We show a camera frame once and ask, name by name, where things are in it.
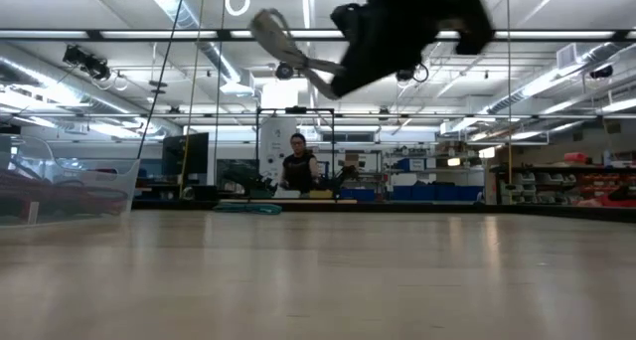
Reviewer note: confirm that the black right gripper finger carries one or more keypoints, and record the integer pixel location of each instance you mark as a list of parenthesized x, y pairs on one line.
[(367, 76)]

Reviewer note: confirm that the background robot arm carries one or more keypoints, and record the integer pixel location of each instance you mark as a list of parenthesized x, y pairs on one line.
[(340, 178), (248, 183)]

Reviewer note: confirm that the white column machine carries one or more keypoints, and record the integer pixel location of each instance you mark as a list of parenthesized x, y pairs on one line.
[(273, 146)]

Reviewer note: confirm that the person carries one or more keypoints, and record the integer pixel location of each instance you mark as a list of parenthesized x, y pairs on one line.
[(299, 173)]

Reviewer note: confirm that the blue storage bin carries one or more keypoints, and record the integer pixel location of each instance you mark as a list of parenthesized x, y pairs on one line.
[(425, 193), (470, 193), (402, 193), (447, 193), (358, 195)]

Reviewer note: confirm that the teal cloth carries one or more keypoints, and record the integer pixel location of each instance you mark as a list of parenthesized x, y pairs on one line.
[(248, 209)]

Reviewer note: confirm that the black monitor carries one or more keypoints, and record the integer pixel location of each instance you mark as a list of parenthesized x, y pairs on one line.
[(186, 153)]

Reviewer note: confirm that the background shelf unit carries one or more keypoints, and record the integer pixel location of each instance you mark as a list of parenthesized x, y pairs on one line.
[(546, 169)]

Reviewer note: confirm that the clear plastic bin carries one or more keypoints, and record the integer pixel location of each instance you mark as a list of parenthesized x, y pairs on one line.
[(131, 171)]

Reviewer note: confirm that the red object on shelf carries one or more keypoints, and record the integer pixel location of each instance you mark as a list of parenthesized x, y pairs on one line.
[(606, 200)]

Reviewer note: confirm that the horizontal rig crossbar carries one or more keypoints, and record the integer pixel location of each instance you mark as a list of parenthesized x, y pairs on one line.
[(94, 35)]

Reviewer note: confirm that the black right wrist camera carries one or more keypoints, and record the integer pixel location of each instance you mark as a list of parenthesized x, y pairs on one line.
[(348, 21)]

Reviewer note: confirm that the black dome ceiling camera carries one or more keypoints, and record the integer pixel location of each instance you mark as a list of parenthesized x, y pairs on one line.
[(284, 70)]

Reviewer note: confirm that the black table frame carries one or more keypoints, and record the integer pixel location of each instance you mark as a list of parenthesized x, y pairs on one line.
[(447, 207)]

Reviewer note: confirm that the silver ceiling duct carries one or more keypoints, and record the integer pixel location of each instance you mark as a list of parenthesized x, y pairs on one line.
[(184, 12)]

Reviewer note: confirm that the black ceiling camera cluster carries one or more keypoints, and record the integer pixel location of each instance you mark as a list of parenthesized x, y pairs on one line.
[(87, 61)]

